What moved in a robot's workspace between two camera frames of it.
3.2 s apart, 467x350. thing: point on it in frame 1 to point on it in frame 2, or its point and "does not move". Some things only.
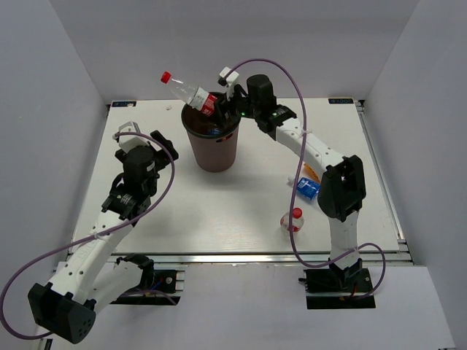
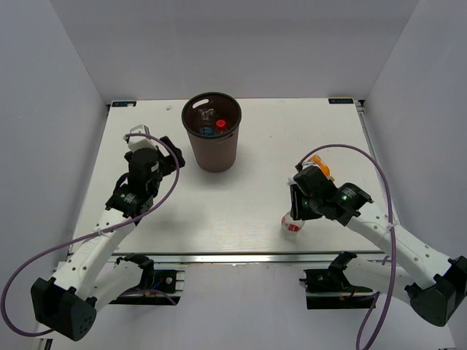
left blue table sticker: x=123 y=103 does not move
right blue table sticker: x=341 y=100 does not move
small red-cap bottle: x=298 y=220 does not move
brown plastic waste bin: x=212 y=139 does not move
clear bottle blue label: x=214 y=131 to x=206 y=119
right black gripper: x=223 y=106 to x=297 y=211
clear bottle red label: x=197 y=98 to x=221 y=124
